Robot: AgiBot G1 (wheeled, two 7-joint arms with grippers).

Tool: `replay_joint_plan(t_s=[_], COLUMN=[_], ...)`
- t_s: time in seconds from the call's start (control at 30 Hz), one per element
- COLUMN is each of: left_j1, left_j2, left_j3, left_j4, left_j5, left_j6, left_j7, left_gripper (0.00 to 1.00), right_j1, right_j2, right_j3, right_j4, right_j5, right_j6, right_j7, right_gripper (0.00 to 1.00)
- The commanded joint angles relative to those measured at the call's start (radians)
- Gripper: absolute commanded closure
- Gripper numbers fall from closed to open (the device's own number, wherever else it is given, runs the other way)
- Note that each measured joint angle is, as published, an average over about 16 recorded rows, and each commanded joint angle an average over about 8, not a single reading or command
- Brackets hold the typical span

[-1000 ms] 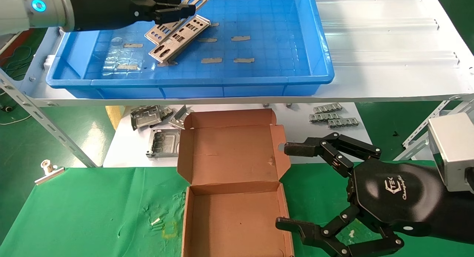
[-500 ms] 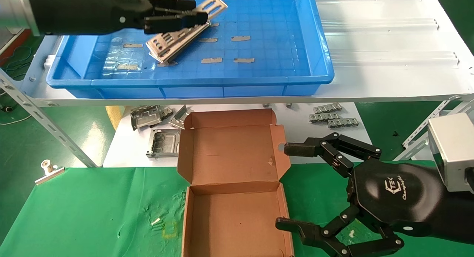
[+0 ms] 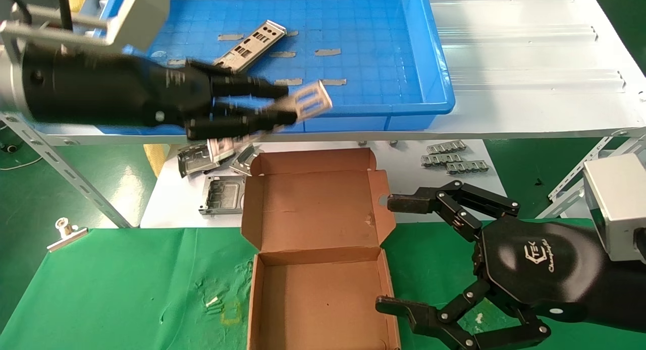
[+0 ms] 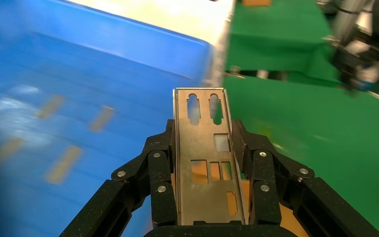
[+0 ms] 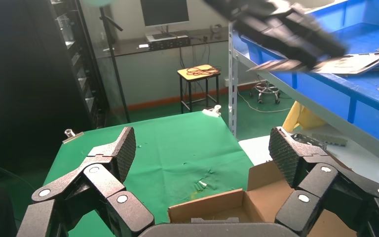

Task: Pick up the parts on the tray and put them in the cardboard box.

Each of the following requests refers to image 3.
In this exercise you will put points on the blue plastic tray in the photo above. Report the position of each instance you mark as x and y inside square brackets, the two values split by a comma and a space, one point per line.
[378, 37]

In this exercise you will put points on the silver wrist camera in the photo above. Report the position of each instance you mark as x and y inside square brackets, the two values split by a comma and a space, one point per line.
[615, 203]
[126, 17]

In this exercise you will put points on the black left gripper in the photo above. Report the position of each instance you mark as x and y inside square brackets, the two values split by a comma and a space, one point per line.
[101, 88]

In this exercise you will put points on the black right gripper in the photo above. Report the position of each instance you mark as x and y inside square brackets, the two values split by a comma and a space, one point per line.
[555, 269]

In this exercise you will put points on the silver binder clip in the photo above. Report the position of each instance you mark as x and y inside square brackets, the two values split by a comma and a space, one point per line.
[68, 236]

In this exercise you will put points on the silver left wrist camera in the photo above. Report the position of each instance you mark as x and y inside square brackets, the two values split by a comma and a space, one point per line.
[126, 17]

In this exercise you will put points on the open brown cardboard box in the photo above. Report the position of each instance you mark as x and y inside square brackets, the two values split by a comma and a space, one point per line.
[313, 209]

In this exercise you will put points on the large bent metal bracket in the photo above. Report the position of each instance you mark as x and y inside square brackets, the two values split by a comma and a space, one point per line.
[197, 163]

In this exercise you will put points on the grey metal drive caddy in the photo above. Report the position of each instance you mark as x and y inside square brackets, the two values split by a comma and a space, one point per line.
[222, 194]

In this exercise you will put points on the white flat shelf board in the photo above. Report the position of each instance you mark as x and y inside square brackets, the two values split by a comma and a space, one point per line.
[404, 163]

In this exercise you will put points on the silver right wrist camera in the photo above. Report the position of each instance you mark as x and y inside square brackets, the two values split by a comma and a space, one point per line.
[615, 203]

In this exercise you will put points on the angled metal bracket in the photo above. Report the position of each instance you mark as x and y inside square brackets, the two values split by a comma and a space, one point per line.
[245, 163]

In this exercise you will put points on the grey metal slotted strip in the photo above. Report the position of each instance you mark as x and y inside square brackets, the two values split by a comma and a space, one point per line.
[446, 147]
[441, 160]
[467, 167]

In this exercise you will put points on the green table cloth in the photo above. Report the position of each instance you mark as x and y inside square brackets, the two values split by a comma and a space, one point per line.
[126, 289]

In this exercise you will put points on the metal I/O shield plate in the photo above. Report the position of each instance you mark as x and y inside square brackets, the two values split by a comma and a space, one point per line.
[309, 100]
[276, 28]

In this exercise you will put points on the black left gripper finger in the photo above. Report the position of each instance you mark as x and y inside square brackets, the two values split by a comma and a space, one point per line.
[252, 86]

